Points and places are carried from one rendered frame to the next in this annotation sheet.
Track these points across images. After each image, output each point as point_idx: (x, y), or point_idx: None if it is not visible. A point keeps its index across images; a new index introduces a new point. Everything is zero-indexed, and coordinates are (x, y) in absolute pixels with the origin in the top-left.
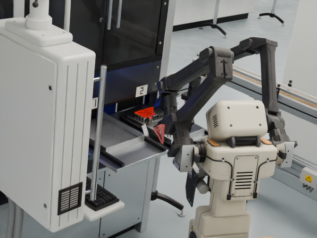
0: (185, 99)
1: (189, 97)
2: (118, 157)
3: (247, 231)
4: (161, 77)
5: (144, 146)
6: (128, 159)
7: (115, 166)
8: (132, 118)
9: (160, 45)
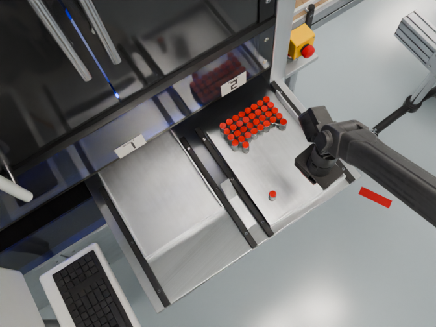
0: (301, 171)
1: (311, 173)
2: (167, 272)
3: None
4: (278, 47)
5: (220, 230)
6: (183, 277)
7: (156, 302)
8: (213, 142)
9: (268, 3)
